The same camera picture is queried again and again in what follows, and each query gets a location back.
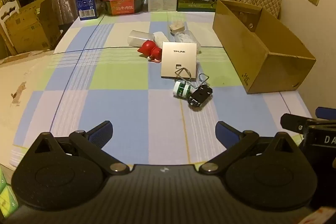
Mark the brown storage carton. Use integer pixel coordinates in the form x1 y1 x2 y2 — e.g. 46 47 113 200
5 0 61 54

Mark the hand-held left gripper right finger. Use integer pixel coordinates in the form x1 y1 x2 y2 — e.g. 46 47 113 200
199 121 305 174

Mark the gold square wall panel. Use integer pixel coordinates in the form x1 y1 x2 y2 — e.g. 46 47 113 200
161 41 198 82

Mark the flat brown cardboard sheet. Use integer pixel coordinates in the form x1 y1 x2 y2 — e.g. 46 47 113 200
0 49 53 65

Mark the checked pastel tablecloth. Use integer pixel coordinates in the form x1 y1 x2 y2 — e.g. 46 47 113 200
9 11 315 165

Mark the small black device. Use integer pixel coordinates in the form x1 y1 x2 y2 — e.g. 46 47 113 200
187 84 214 110

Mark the brown cardboard box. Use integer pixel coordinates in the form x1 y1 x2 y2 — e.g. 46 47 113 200
212 0 316 94

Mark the red and orange food bowl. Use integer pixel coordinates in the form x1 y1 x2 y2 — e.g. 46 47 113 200
100 0 148 16

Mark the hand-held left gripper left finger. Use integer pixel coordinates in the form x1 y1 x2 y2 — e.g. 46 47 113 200
22 120 130 176

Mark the white rounded bar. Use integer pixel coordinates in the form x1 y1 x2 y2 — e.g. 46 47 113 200
153 31 168 47

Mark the white scalloped cardboard piece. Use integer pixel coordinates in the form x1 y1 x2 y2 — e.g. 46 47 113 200
0 0 21 28

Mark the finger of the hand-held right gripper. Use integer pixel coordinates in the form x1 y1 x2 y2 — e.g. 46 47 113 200
315 107 336 120
280 113 317 133

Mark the red toy figure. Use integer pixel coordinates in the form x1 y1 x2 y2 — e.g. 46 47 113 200
138 40 163 64

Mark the translucent plastic cup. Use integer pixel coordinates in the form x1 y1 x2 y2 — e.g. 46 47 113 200
127 30 158 47

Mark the green and white small bottle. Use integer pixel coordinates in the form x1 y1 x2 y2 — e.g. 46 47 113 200
173 80 193 100

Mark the bag of white wall anchors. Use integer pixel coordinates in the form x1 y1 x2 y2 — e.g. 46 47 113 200
171 30 202 53

